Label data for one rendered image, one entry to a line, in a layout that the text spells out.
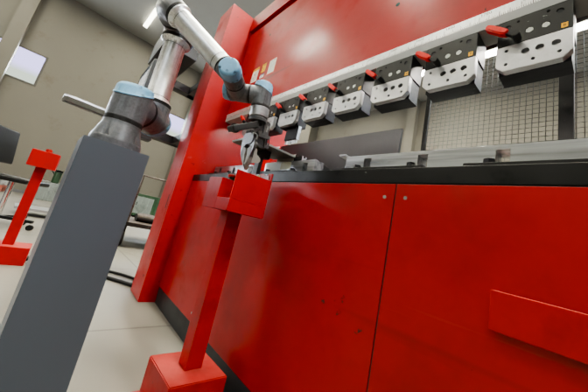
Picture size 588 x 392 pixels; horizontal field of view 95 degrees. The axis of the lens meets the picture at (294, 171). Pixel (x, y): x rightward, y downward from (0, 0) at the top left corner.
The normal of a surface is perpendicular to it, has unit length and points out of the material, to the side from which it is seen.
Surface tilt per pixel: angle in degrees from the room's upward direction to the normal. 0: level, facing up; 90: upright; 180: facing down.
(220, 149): 90
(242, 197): 90
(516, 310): 90
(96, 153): 90
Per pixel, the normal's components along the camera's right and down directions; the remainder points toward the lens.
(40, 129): 0.69, 0.00
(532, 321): -0.73, -0.30
